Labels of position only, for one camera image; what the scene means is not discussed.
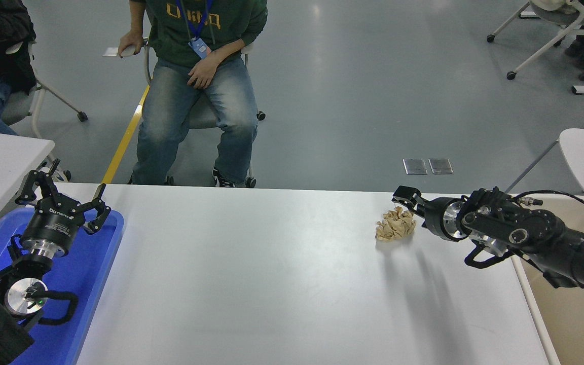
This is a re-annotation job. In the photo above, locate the person's left hand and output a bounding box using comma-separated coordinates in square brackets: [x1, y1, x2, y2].
[187, 52, 223, 90]

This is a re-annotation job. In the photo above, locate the white frame office chair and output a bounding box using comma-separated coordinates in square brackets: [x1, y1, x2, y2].
[486, 0, 584, 82]
[1, 42, 90, 183]
[120, 41, 267, 188]

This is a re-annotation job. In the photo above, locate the blue ID badge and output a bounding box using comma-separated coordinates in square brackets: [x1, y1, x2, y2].
[175, 0, 214, 60]

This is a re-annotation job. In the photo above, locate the crumpled tan paper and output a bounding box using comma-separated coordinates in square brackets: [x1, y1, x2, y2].
[375, 206, 418, 242]

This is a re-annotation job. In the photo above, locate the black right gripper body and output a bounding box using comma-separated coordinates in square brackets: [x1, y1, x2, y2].
[426, 197, 458, 240]

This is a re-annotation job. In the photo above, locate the person's right hand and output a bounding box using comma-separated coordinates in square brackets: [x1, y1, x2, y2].
[118, 29, 145, 59]

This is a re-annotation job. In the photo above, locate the blue plastic tray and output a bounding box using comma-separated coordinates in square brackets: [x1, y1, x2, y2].
[0, 207, 125, 365]

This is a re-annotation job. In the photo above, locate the large pale plastic bin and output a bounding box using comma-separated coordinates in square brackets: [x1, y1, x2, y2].
[505, 194, 584, 365]

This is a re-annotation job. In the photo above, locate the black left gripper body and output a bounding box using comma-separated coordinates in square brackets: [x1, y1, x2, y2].
[22, 198, 87, 249]

